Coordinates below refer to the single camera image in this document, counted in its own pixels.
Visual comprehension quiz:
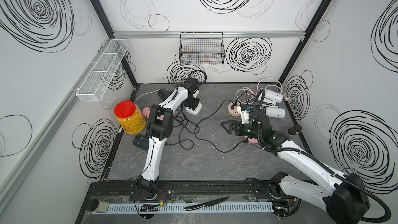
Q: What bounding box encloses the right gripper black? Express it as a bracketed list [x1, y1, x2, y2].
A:
[220, 121, 262, 141]

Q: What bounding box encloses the round beige power strip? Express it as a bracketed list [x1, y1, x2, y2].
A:
[227, 102, 240, 117]

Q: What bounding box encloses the black cord with plug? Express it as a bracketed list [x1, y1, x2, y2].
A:
[194, 99, 249, 154]

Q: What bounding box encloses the pink hair dryer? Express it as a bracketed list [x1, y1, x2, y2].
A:
[142, 107, 151, 118]
[246, 137, 258, 144]

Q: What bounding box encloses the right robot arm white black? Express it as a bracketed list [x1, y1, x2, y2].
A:
[221, 111, 392, 224]

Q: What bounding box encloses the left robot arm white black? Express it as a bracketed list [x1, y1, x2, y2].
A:
[134, 77, 202, 199]

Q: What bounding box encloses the white square power strip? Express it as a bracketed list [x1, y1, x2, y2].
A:
[185, 102, 202, 116]

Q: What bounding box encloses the dark green hair dryer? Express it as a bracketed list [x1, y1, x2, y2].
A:
[157, 89, 173, 101]

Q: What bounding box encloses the white hair dryer middle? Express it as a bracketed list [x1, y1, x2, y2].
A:
[266, 106, 286, 119]

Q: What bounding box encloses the white hair dryer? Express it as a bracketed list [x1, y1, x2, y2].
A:
[259, 88, 284, 105]
[266, 106, 286, 119]

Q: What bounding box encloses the white hair dryer back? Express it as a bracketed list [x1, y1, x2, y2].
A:
[259, 88, 284, 105]

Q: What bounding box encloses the jar with red lid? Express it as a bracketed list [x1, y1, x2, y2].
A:
[114, 101, 146, 135]

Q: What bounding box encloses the black kitchen knife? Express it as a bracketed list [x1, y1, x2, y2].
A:
[183, 197, 229, 211]

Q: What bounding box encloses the white vent strip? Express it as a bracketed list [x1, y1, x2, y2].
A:
[106, 202, 274, 214]

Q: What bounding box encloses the tape roll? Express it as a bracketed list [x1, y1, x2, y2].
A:
[86, 199, 110, 213]

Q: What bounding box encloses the white power strip cord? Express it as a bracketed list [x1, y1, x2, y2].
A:
[134, 89, 161, 103]

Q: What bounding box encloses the black wire basket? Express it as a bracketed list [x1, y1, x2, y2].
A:
[178, 32, 226, 66]

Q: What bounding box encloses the beige power strip cord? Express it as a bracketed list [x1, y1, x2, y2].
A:
[236, 78, 290, 102]

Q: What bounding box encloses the white wire shelf basket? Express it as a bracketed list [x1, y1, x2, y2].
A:
[76, 39, 129, 102]

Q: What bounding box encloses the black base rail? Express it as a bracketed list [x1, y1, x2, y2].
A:
[84, 178, 276, 202]

